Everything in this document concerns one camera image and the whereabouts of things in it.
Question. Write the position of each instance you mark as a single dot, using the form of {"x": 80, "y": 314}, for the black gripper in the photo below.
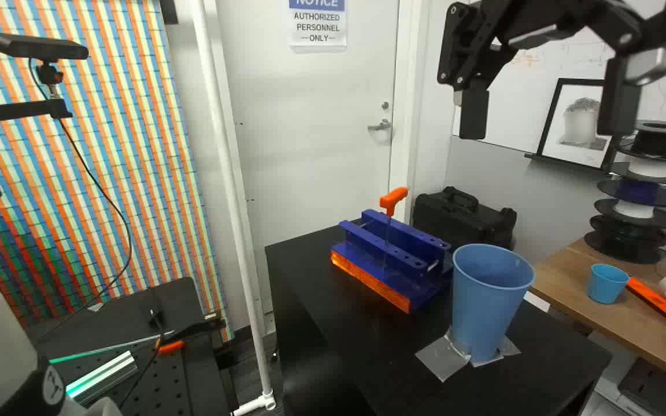
{"x": 474, "y": 54}

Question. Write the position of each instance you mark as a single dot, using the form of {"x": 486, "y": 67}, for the orange handled tool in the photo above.
{"x": 390, "y": 203}

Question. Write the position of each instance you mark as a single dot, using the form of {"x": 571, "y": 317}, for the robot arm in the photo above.
{"x": 638, "y": 42}

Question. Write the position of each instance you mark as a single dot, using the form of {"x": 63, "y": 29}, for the large blue plastic cup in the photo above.
{"x": 489, "y": 287}

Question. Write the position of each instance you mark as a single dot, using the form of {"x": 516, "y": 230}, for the small blue cup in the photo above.
{"x": 606, "y": 282}

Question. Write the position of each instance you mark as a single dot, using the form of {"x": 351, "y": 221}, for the framed portrait picture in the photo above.
{"x": 573, "y": 125}

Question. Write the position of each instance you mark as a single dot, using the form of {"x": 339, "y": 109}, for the door notice sign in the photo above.
{"x": 317, "y": 25}

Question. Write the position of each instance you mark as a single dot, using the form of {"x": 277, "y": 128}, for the stack of filament spools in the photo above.
{"x": 630, "y": 222}

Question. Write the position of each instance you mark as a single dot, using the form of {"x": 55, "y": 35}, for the wooden desk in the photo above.
{"x": 563, "y": 281}

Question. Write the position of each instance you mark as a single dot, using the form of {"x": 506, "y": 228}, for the orange box cutter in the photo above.
{"x": 649, "y": 294}

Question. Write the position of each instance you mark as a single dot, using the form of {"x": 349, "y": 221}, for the white diagonal pole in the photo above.
{"x": 219, "y": 91}

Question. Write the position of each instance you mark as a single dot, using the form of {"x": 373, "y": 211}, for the black perforated breadboard table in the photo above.
{"x": 152, "y": 353}

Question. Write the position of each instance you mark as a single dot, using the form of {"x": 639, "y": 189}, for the silver door handle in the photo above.
{"x": 382, "y": 125}

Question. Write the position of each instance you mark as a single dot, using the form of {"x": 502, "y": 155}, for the black camera on stand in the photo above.
{"x": 40, "y": 48}

